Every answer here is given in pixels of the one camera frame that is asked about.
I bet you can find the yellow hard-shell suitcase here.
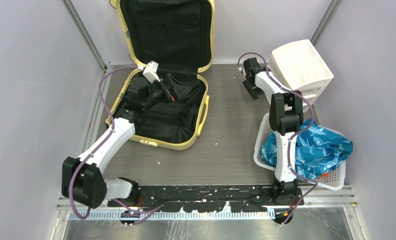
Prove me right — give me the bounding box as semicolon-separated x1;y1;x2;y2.
105;0;215;151

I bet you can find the white divided organizer tray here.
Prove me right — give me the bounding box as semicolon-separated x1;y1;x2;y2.
268;39;334;105

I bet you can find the blue patterned garment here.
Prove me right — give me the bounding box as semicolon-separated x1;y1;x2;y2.
263;119;353;181

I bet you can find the white perforated plastic basket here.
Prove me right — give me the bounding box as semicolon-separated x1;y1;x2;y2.
253;113;346;191

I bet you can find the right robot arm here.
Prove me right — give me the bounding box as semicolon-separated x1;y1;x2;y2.
241;57;303;205

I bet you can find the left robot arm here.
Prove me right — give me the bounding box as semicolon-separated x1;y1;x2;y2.
62;73;181;209

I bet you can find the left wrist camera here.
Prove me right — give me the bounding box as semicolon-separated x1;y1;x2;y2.
142;60;161;84

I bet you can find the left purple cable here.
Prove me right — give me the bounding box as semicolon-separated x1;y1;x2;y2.
68;65;165;227

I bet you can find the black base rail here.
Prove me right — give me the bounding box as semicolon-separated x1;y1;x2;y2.
108;184;303;213

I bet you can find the slotted metal cable duct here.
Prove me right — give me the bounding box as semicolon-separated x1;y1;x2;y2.
87;208;275;221

